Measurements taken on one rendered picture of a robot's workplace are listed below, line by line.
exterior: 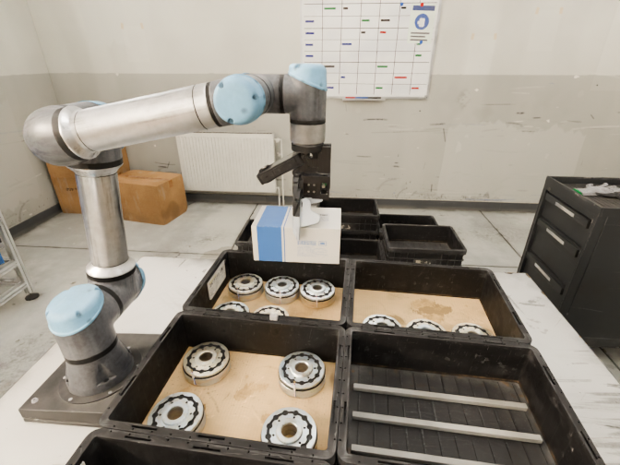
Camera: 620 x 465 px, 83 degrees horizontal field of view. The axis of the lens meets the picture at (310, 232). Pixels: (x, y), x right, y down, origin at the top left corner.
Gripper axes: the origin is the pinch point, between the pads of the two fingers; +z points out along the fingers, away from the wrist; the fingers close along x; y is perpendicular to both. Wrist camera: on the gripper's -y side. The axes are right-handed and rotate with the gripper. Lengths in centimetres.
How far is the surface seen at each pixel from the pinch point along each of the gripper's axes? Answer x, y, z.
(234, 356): -15.4, -13.9, 27.8
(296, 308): 3.6, -1.2, 27.7
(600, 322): 72, 142, 81
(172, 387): -25.2, -24.8, 27.9
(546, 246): 100, 123, 54
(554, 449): -33, 50, 26
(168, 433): -41.4, -16.6, 17.9
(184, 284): 30, -47, 41
